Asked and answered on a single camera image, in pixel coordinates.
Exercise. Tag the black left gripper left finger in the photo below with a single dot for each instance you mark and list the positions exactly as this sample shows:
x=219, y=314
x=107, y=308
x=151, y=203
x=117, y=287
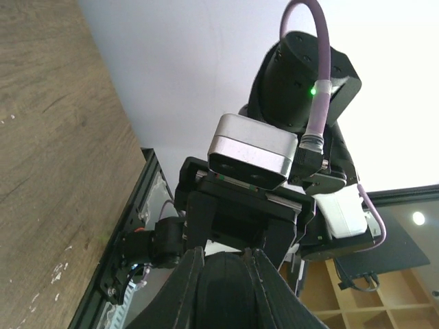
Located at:
x=173, y=305

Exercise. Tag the light blue slotted cable duct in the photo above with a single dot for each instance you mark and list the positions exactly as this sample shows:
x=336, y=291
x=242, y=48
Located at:
x=116, y=316

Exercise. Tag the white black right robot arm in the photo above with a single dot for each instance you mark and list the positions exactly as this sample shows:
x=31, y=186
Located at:
x=302, y=87

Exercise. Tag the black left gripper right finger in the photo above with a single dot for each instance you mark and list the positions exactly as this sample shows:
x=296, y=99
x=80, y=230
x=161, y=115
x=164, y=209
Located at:
x=277, y=306

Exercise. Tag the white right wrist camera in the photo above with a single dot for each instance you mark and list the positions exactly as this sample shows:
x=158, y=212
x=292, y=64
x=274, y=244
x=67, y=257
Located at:
x=251, y=151

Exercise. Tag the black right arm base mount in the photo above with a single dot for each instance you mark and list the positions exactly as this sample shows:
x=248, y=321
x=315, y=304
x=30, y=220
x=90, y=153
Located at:
x=132, y=252

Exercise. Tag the wooden shelving unit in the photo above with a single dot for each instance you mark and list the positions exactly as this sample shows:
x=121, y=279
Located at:
x=400, y=302

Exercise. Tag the black enclosure frame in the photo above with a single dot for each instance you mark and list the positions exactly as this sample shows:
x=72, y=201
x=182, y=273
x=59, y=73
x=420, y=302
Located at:
x=141, y=211

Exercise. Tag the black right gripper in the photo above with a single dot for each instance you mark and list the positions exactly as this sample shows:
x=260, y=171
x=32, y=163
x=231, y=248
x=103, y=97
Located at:
x=240, y=217

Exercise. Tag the black remote control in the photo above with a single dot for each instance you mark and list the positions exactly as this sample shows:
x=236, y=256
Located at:
x=225, y=294

